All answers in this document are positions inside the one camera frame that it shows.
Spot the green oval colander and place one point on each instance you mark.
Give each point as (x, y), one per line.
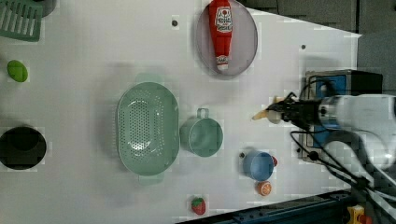
(147, 129)

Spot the red ketchup bottle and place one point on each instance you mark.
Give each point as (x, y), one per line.
(221, 30)

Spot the blue cup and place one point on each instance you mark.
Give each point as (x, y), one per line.
(258, 165)

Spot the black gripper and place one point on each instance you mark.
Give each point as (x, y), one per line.
(301, 113)

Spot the black round bowl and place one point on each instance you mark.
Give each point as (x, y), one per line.
(22, 148)

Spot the green lime toy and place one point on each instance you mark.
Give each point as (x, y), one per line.
(17, 71)

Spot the grey round plate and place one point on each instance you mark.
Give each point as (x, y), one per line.
(244, 42)

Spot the small red toy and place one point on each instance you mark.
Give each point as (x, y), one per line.
(275, 161)

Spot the green measuring cup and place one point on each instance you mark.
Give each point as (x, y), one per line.
(201, 135)

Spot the blue table frame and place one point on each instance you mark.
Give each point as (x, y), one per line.
(326, 208)

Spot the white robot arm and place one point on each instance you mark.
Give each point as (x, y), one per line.
(356, 136)

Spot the black toaster oven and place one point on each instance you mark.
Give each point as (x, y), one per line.
(343, 82)

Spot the orange slice toy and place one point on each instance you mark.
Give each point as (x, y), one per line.
(264, 188)

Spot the green slotted rack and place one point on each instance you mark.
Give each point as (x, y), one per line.
(20, 19)

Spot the red strawberry toy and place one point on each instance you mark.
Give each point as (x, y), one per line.
(198, 206)

